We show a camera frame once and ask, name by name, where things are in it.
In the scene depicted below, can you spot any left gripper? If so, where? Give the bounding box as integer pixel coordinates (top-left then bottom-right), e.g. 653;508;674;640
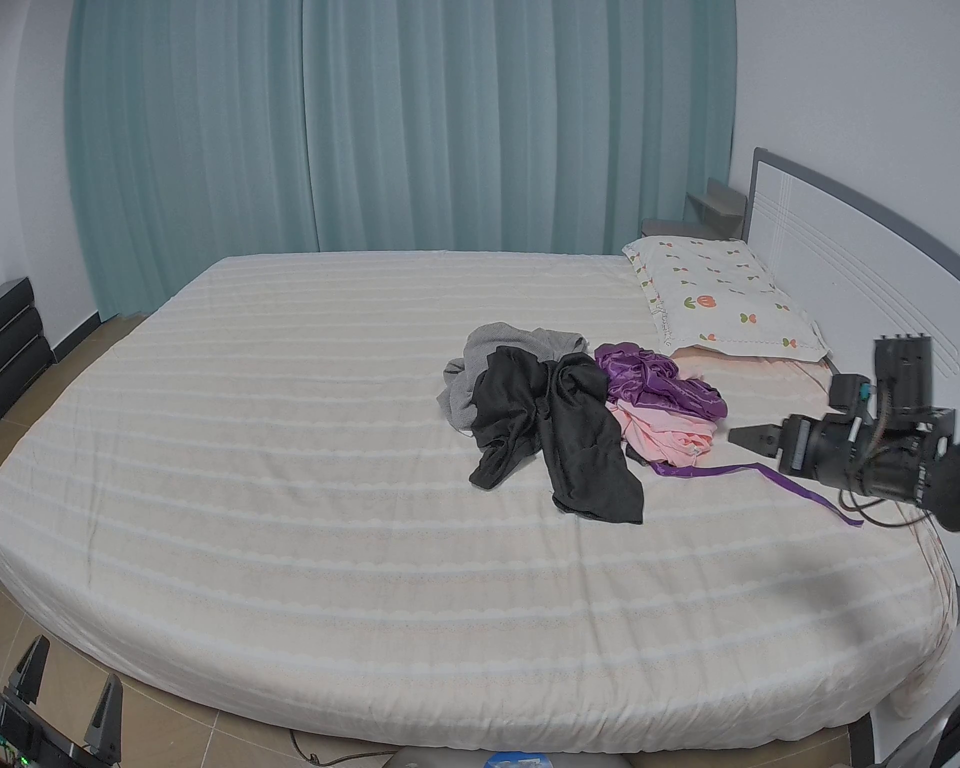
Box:
0;635;125;768

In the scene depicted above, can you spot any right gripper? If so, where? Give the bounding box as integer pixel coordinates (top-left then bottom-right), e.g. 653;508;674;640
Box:
778;414;875;496

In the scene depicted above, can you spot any black T-shirt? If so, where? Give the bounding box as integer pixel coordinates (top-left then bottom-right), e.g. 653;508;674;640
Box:
468;345;646;526

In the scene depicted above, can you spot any bed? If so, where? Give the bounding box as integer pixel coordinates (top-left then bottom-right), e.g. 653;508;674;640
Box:
0;146;960;759

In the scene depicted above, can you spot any pink garment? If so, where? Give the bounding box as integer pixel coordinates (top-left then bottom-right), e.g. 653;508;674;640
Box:
606;397;723;468

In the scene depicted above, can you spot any white printed pillow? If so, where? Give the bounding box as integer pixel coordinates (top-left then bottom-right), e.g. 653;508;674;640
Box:
622;236;832;363

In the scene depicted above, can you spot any purple garment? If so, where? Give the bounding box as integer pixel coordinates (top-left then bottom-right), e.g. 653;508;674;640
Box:
594;341;864;528

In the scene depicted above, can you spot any grey bedside table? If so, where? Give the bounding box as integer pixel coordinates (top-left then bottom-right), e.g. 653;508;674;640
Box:
639;177;749;243

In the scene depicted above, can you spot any grey garment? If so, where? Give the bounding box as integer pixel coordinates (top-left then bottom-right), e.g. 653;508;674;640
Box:
438;321;590;436

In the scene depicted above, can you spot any black chest of drawers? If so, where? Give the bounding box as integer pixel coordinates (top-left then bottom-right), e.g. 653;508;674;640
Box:
0;276;55;417

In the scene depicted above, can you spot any blue-green curtain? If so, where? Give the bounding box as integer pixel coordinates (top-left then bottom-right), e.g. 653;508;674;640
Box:
300;0;740;260
63;0;316;320

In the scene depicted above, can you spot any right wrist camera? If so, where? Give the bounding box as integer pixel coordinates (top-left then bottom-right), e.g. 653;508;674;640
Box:
827;372;877;415

